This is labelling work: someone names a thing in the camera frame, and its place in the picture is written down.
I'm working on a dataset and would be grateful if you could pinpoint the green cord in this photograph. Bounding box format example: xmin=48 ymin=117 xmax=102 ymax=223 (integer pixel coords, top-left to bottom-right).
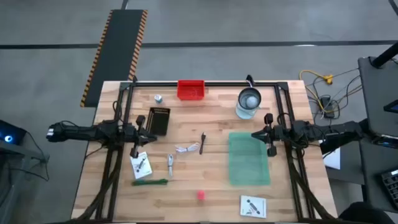
xmin=131 ymin=178 xmax=169 ymax=187

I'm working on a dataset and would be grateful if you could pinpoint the white ball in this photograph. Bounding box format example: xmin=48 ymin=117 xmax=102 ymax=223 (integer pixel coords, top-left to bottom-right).
xmin=245 ymin=95 xmax=260 ymax=109

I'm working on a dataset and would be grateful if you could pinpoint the red plastic bin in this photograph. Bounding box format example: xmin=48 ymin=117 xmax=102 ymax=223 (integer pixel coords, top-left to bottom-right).
xmin=177 ymin=80 xmax=206 ymax=101

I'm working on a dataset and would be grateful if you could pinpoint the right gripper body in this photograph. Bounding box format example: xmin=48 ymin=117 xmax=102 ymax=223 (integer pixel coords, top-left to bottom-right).
xmin=264 ymin=113 xmax=284 ymax=158

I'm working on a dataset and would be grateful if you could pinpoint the black power adapter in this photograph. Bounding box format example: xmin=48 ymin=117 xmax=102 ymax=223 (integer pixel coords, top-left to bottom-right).
xmin=320 ymin=95 xmax=336 ymax=119

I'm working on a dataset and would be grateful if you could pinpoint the white paper sheet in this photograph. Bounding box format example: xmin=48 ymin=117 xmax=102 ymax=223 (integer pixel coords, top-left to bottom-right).
xmin=320 ymin=146 xmax=341 ymax=170

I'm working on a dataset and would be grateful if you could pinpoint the black tablet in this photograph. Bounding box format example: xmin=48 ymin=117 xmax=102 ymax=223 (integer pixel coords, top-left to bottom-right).
xmin=384 ymin=99 xmax=398 ymax=114

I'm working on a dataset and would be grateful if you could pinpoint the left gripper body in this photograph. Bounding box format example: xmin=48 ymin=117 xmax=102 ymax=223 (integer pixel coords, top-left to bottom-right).
xmin=126 ymin=114 xmax=149 ymax=159

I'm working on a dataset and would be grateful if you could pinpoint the black aluminium table frame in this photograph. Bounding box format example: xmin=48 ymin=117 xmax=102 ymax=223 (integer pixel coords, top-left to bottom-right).
xmin=71 ymin=80 xmax=338 ymax=223

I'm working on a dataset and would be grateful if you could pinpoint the black pole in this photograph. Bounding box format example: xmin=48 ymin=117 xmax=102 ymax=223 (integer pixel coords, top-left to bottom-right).
xmin=371 ymin=42 xmax=398 ymax=68

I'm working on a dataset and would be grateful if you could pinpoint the black computer with blue light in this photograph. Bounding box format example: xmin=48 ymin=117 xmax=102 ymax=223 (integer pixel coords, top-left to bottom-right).
xmin=0 ymin=119 xmax=27 ymax=146

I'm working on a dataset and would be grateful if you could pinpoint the white printed leaflet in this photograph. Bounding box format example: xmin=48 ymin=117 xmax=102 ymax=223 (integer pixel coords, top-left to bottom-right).
xmin=239 ymin=195 xmax=267 ymax=219
xmin=129 ymin=151 xmax=153 ymax=180

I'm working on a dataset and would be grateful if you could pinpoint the dark grey low desk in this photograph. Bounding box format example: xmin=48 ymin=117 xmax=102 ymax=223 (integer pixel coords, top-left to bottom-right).
xmin=357 ymin=133 xmax=398 ymax=214

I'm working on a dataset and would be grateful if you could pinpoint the black keyboard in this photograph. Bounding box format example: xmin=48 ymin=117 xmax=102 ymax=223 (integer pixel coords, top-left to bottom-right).
xmin=381 ymin=169 xmax=398 ymax=210

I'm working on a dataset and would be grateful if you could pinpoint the green translucent plastic bin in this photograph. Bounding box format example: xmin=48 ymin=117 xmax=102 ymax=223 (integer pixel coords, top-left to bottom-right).
xmin=228 ymin=131 xmax=271 ymax=187

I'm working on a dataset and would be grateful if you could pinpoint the grey cylindrical container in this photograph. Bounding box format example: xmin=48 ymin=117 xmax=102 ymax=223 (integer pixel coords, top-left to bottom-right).
xmin=235 ymin=86 xmax=262 ymax=120

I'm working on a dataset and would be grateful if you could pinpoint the grey side table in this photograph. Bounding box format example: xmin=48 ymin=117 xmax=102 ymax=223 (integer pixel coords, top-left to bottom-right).
xmin=0 ymin=138 xmax=50 ymax=224

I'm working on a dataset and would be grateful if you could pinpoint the black hazard-striped floor mat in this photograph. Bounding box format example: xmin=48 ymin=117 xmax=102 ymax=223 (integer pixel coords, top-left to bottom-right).
xmin=80 ymin=9 xmax=149 ymax=108

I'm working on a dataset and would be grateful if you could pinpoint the yellow floor cable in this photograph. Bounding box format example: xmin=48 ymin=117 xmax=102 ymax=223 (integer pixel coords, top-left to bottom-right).
xmin=298 ymin=69 xmax=334 ymax=113

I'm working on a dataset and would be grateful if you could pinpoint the black mesh basket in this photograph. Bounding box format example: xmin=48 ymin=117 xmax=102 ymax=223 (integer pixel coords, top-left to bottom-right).
xmin=145 ymin=106 xmax=171 ymax=136

